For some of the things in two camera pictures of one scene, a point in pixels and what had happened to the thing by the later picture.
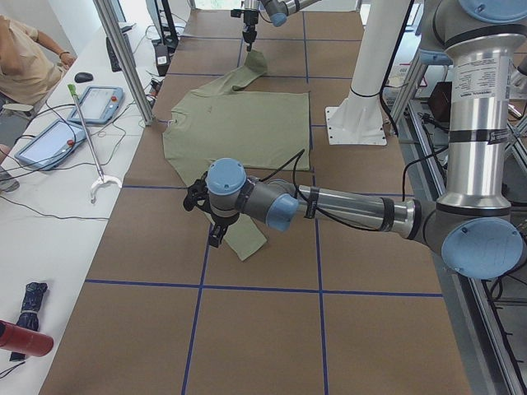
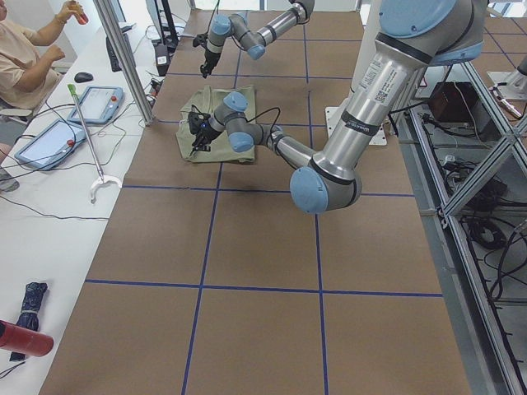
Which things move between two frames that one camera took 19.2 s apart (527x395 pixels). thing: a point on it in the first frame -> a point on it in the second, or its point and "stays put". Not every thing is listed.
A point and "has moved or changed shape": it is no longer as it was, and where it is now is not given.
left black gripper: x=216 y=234 -> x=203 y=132
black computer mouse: x=82 y=76 stays put
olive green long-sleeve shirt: x=267 y=132 has moved or changed shape
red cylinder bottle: x=14 y=338 stays put
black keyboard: x=115 y=64 stays put
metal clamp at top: x=109 y=18 stays put
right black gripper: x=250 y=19 -> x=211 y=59
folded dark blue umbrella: x=28 y=317 stays put
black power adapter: x=162 y=57 stays put
